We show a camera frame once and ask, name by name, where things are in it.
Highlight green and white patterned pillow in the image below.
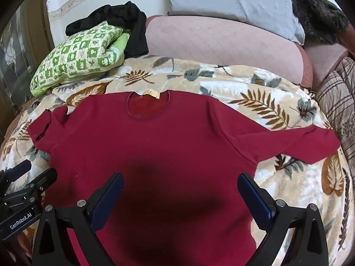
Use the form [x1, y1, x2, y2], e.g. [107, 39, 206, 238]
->
[30, 20, 131, 97]

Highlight dark red sweater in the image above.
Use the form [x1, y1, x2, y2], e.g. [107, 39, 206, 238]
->
[28, 89, 341, 266]

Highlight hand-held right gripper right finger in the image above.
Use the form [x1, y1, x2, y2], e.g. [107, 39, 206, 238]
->
[237, 172, 329, 266]

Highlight glass door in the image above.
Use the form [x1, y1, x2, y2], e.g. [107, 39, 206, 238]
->
[0, 6, 53, 133]

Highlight pink quilted cushion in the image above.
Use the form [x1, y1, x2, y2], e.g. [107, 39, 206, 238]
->
[146, 15, 314, 86]
[302, 41, 350, 89]

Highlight leaf print blanket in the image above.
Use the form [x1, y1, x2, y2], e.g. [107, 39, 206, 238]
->
[0, 55, 355, 266]

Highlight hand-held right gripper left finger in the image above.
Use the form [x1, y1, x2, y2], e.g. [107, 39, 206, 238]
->
[33, 172, 124, 266]

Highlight brown plaid blanket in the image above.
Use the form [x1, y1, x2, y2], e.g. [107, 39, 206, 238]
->
[316, 57, 355, 156]

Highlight grey pillow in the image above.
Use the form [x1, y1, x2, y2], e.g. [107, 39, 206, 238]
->
[168, 0, 306, 45]

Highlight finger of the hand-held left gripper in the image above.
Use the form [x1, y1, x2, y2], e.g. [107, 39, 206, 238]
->
[0, 159, 32, 185]
[6, 168, 58, 200]

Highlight dark fur garment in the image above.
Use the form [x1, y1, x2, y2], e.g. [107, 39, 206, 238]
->
[291, 0, 355, 59]

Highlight black garment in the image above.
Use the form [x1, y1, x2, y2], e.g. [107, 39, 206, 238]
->
[66, 1, 150, 57]

